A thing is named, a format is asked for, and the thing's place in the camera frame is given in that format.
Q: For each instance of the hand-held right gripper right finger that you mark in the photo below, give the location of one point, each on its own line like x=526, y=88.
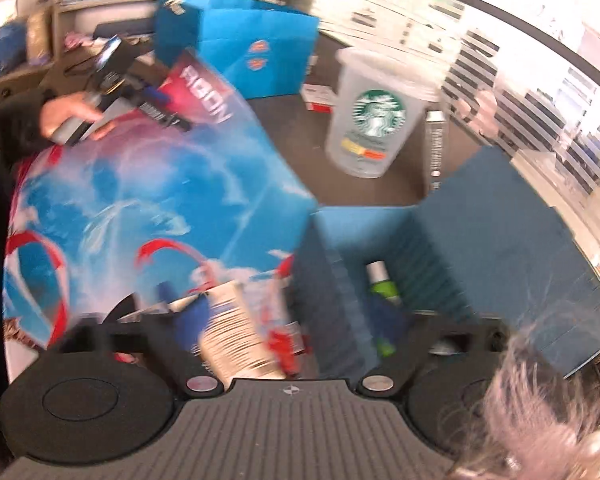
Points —
x=387, y=322

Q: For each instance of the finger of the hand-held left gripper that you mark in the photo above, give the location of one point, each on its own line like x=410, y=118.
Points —
x=155, y=96
x=167, y=117

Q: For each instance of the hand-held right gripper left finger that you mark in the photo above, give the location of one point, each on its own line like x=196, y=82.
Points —
x=192, y=332

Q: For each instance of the white labelled tube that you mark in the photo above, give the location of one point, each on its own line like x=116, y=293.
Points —
x=235, y=325

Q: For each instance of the person's left hand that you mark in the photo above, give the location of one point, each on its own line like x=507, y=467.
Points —
x=65, y=110

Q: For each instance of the green bottle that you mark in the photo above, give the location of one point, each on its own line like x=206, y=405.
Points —
x=384, y=287

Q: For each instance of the wooden shelf unit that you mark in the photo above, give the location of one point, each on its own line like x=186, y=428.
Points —
x=55, y=15

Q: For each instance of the blue paper bag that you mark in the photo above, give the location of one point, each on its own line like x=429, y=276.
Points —
x=260, y=50

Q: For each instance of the small red and white box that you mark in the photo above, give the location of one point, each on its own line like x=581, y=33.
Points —
x=320, y=97

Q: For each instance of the translucent cup with green logo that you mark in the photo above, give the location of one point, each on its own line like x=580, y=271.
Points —
x=375, y=115

